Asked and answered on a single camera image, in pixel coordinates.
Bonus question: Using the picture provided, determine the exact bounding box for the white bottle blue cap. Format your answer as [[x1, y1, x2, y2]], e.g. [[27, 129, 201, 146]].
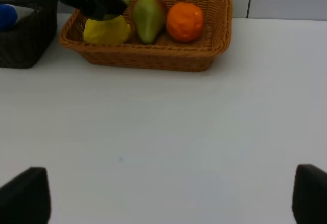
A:
[[0, 4, 34, 31]]

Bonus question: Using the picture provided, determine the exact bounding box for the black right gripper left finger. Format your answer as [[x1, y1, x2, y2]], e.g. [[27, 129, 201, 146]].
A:
[[1, 167, 51, 223]]

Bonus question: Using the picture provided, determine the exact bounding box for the green red pear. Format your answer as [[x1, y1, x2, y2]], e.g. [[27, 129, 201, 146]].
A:
[[132, 0, 167, 44]]

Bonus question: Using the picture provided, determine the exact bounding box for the orange wicker basket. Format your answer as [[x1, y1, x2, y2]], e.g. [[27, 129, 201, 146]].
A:
[[59, 0, 233, 72]]

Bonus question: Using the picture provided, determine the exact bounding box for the yellow lemon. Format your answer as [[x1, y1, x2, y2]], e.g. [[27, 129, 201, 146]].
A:
[[83, 15, 131, 44]]

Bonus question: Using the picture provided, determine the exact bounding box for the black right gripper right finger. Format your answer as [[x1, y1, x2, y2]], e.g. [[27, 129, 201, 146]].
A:
[[292, 164, 326, 224]]

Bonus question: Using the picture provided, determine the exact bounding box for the dark brown wicker basket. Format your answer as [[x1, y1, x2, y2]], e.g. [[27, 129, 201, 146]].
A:
[[1, 1, 57, 69]]

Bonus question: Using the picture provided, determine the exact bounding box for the orange fruit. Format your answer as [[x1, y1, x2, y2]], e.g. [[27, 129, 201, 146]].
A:
[[166, 2, 204, 43]]

